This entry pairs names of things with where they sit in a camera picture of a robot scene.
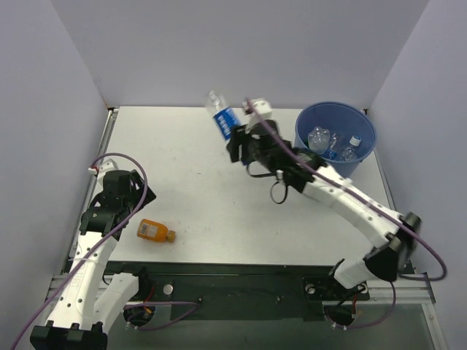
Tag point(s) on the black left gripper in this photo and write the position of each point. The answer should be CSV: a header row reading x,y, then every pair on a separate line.
x,y
138,191

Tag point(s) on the orange juice bottle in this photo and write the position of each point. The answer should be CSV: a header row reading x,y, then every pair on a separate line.
x,y
155,231

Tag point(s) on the small blue label water bottle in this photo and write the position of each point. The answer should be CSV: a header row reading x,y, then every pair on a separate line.
x,y
330,155

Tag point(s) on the small Pepsi bottle blue cap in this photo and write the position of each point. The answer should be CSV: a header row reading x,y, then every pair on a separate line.
x,y
222,114

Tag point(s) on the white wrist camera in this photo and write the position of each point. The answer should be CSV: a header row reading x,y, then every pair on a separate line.
x,y
102,167
254,107

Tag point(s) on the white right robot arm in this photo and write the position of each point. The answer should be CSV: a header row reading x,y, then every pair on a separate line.
x,y
391,245

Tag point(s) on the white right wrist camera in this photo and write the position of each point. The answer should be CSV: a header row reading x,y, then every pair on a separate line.
x,y
254,107

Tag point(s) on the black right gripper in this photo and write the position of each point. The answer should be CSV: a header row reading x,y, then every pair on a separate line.
x,y
238,142

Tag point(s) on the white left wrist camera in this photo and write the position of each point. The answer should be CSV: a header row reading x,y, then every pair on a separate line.
x,y
102,167

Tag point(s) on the large Pepsi bottle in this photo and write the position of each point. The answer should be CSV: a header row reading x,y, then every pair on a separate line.
x,y
318,140

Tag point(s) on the clear bottle white cap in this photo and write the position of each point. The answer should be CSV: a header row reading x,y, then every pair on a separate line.
x,y
349,152

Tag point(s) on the blue plastic bin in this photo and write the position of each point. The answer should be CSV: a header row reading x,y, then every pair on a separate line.
x,y
343,121

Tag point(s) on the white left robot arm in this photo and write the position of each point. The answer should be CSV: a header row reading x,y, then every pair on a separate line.
x,y
83,315

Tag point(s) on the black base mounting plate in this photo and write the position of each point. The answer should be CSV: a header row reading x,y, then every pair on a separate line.
x,y
241,292

